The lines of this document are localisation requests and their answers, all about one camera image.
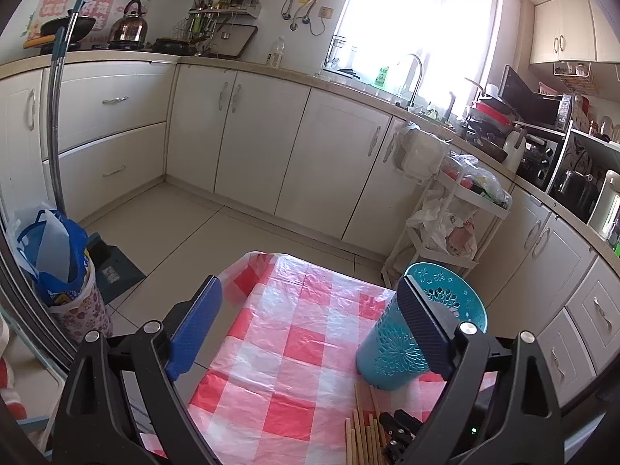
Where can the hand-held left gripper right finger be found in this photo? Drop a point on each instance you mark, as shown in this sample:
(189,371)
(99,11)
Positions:
(426,329)

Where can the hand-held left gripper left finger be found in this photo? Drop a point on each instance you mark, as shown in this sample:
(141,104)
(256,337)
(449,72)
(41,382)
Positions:
(193,329)

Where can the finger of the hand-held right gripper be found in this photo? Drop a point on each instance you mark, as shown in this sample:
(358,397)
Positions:
(399,424)
(399,451)

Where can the bunch of wooden chopsticks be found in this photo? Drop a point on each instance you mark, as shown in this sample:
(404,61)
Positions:
(361,431)

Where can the teal perforated utensil holder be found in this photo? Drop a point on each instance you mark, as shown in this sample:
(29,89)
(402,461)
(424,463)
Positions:
(387,348)

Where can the dark dustpan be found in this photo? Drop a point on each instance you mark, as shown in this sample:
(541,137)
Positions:
(116,271)

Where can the crumpled white plastic bags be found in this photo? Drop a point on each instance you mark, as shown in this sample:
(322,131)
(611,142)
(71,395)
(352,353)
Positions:
(436,223)

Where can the red white checked tablecloth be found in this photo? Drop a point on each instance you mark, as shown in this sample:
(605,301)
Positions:
(300,348)

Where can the white trolley cart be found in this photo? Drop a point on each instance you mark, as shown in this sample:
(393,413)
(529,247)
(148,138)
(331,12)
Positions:
(484,206)

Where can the blue plastic bag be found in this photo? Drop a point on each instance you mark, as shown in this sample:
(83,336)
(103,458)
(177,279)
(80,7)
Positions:
(72,252)

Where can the clear plastic bag with food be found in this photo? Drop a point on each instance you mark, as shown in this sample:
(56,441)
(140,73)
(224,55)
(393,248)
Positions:
(477,179)

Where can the white hanging plastic bag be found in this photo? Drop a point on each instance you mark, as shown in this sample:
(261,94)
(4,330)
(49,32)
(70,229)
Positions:
(421,155)

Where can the red white patterned cloth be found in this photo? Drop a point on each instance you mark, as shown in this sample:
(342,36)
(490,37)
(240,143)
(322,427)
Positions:
(7,378)

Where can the white plastic jug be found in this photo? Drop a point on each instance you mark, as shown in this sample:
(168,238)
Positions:
(512,152)

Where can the cream kitchen base cabinets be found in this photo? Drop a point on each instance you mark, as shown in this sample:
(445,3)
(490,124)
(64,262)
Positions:
(271,145)

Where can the dark cooking pot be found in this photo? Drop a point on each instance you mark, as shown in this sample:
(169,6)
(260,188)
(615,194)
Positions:
(574,191)

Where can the black toaster oven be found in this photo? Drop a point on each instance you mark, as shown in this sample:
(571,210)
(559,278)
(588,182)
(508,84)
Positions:
(537,155)

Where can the white thermos pot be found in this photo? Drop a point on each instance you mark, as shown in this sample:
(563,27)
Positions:
(608,203)

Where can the pile of pots and dishes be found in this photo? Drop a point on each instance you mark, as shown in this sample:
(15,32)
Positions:
(489,111)

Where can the black microwave oven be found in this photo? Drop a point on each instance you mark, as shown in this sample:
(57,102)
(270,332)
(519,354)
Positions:
(537,106)

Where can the kitchen storage shelf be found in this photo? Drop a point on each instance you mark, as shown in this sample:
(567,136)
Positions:
(596,138)

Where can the green dish soap bottle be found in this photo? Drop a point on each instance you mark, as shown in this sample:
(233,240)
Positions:
(382,77)

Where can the chrome sink faucet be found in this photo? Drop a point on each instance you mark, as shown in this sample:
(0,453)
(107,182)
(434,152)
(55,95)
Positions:
(419,72)

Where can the black frying pan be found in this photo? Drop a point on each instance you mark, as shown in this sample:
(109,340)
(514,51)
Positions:
(177,47)

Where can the clear plastic bottle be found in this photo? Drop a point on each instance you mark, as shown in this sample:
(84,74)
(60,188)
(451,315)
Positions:
(276,55)

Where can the dark framed tray board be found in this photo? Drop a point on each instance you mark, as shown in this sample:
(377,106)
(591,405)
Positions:
(237,41)

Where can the gas stove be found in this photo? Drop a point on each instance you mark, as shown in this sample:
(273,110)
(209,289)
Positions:
(116,46)

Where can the steel kettle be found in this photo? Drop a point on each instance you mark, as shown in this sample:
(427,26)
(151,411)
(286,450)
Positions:
(128,29)

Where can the kitchen window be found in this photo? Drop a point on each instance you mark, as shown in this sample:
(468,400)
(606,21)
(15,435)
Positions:
(436,19)

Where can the black wok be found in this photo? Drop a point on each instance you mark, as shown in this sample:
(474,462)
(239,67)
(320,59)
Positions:
(72,24)

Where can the wall spice rack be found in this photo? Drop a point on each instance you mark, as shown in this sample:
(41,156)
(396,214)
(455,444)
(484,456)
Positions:
(223,9)

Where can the wall socket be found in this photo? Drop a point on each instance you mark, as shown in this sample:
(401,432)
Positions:
(327,12)

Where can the cream wall cabinet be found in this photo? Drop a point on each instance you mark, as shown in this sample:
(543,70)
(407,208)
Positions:
(571,29)

